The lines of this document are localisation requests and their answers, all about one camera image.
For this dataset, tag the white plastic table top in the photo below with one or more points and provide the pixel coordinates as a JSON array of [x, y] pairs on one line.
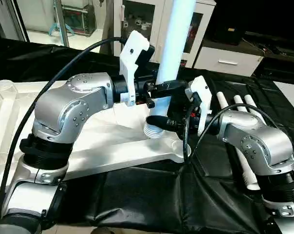
[[113, 141]]

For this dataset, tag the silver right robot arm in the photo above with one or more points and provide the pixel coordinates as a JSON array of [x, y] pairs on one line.
[[256, 141]]

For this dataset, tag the white drawer unit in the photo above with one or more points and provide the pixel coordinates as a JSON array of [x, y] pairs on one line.
[[227, 61]]

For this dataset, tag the white glass door cabinet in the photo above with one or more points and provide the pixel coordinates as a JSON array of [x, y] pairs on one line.
[[137, 17]]

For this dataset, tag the black plastic mat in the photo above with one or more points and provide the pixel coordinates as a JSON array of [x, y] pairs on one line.
[[137, 200]]

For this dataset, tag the teal small stool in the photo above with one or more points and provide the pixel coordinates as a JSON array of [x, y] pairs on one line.
[[60, 28]]

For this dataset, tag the white side board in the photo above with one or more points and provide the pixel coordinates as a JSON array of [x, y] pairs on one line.
[[290, 95]]

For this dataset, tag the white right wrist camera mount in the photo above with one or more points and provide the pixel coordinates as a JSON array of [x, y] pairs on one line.
[[201, 95]]

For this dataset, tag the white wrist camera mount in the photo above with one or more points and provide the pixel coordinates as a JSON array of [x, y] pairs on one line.
[[201, 95], [132, 63]]

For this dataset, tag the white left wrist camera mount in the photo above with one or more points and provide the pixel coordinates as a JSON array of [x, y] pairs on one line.
[[132, 63]]

